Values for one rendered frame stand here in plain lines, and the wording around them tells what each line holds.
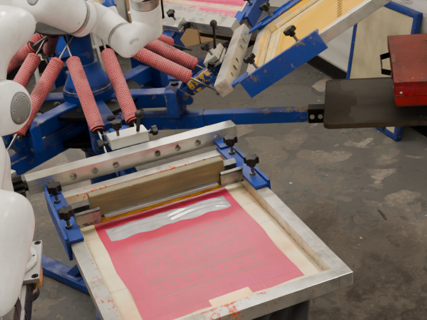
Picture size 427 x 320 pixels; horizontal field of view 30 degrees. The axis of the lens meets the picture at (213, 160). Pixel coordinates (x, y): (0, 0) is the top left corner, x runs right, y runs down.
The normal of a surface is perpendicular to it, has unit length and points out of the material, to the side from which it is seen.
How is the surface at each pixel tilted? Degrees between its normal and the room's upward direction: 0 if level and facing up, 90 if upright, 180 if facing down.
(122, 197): 90
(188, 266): 0
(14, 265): 89
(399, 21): 80
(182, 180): 90
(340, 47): 90
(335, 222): 0
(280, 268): 0
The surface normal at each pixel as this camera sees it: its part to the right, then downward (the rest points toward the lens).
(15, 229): 0.82, 0.05
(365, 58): -0.92, 0.10
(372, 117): -0.11, -0.88
